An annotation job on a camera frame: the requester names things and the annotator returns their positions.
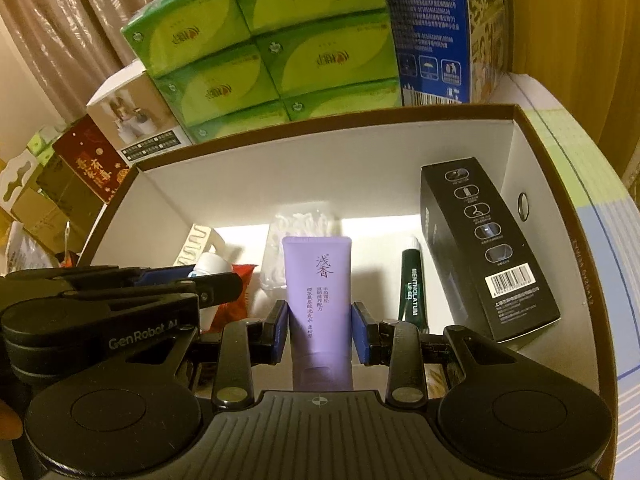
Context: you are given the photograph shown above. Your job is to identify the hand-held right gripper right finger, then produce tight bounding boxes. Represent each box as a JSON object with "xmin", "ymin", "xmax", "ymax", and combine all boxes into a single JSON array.
[{"xmin": 350, "ymin": 301, "xmax": 518, "ymax": 409}]

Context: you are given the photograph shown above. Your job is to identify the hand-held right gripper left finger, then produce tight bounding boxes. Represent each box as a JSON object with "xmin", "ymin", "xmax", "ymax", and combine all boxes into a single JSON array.
[{"xmin": 210, "ymin": 300, "xmax": 291, "ymax": 409}]

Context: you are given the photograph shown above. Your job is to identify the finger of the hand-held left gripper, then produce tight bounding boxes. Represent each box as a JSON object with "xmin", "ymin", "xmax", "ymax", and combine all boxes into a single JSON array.
[
  {"xmin": 4, "ymin": 265, "xmax": 198, "ymax": 287},
  {"xmin": 59, "ymin": 272, "xmax": 247, "ymax": 307}
]

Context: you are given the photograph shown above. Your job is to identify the small white bottle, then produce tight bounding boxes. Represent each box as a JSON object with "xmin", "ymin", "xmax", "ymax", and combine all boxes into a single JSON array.
[{"xmin": 189, "ymin": 252, "xmax": 237, "ymax": 332}]

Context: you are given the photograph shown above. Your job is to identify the red snack packet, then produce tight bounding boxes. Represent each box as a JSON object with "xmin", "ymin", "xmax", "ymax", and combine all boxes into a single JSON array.
[{"xmin": 209, "ymin": 264, "xmax": 259, "ymax": 335}]

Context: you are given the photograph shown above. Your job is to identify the white hair claw clip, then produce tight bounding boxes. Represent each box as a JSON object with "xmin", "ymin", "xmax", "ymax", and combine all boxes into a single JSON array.
[{"xmin": 172, "ymin": 224, "xmax": 227, "ymax": 269}]

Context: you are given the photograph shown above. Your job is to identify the purple cream tube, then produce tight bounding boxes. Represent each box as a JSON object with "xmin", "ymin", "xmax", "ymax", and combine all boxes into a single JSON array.
[{"xmin": 282, "ymin": 236, "xmax": 354, "ymax": 392}]

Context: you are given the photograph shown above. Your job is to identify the dark green lip balm tube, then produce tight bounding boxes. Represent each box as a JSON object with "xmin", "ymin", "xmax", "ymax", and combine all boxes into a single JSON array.
[{"xmin": 398, "ymin": 237, "xmax": 431, "ymax": 334}]

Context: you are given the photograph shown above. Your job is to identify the clear case of floss picks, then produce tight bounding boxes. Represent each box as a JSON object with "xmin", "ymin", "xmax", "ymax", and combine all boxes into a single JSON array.
[{"xmin": 259, "ymin": 212, "xmax": 337, "ymax": 291}]

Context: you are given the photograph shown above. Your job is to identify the brown cardboard storage box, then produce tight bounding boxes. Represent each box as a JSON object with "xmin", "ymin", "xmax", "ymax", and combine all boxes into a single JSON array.
[{"xmin": 79, "ymin": 104, "xmax": 622, "ymax": 480}]

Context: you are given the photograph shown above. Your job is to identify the black product box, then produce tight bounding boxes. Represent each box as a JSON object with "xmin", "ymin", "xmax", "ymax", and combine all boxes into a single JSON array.
[{"xmin": 418, "ymin": 156, "xmax": 561, "ymax": 344}]

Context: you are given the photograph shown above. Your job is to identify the person's left hand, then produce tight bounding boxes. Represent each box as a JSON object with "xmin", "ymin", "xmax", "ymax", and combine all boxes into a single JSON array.
[{"xmin": 0, "ymin": 400, "xmax": 24, "ymax": 442}]

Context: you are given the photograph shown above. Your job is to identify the dark red gift box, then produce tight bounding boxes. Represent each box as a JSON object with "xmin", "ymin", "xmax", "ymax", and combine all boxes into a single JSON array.
[{"xmin": 52, "ymin": 113, "xmax": 139, "ymax": 206}]

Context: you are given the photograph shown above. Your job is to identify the white product box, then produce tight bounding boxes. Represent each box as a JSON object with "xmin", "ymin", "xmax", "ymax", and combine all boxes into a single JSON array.
[{"xmin": 85, "ymin": 57, "xmax": 194, "ymax": 167}]

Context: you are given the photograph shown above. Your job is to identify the stack of green tissue packs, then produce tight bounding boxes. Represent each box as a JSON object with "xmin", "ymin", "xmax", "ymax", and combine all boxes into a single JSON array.
[{"xmin": 121, "ymin": 0, "xmax": 402, "ymax": 144}]

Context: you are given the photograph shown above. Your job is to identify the beige curtains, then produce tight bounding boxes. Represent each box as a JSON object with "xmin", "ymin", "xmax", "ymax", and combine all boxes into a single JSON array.
[{"xmin": 0, "ymin": 0, "xmax": 223, "ymax": 132}]

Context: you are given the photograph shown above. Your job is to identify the blue carton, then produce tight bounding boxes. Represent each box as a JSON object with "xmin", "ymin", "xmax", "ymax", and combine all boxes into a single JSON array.
[{"xmin": 379, "ymin": 0, "xmax": 514, "ymax": 109}]

